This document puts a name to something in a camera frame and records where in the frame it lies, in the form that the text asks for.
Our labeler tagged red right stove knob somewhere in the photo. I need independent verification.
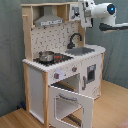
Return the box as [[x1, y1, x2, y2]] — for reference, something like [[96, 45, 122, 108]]
[[71, 66, 79, 73]]

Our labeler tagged grey sink basin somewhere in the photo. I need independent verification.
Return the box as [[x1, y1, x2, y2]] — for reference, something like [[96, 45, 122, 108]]
[[66, 47, 94, 56]]

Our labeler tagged grey range hood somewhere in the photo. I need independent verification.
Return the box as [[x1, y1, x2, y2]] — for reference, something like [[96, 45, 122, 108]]
[[35, 6, 64, 27]]

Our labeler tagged red stove knob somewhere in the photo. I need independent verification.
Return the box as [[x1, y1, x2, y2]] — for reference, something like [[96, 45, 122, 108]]
[[71, 66, 79, 73], [54, 73, 60, 79]]

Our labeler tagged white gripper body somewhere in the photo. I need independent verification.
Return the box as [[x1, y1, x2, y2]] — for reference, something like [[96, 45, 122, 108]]
[[78, 0, 94, 28]]

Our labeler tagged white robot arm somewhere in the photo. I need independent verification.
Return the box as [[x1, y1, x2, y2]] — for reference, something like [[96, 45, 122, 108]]
[[78, 0, 128, 33]]

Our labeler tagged red left stove knob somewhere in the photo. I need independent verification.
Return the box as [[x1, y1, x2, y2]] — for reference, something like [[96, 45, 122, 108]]
[[54, 73, 60, 79]]

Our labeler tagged white microwave door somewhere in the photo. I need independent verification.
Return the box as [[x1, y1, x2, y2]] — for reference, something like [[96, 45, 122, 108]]
[[69, 4, 80, 21]]

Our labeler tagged white cabinet door with dispenser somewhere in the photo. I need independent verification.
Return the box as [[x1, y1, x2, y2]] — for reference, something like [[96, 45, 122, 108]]
[[81, 55, 102, 99]]

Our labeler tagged small metal pot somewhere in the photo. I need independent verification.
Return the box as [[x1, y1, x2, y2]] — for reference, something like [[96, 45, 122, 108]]
[[39, 51, 54, 62]]

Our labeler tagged white oven door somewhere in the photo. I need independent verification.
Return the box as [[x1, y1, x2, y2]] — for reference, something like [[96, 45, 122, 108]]
[[49, 86, 94, 128]]

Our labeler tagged wooden toy kitchen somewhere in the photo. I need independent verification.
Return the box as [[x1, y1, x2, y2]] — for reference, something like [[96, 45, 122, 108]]
[[22, 2, 105, 128]]

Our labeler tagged black stovetop with red burners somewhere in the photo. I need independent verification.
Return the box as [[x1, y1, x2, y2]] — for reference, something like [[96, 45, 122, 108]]
[[35, 53, 71, 66]]

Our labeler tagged black toy faucet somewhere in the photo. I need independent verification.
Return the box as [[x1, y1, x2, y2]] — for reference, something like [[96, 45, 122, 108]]
[[67, 33, 82, 49]]

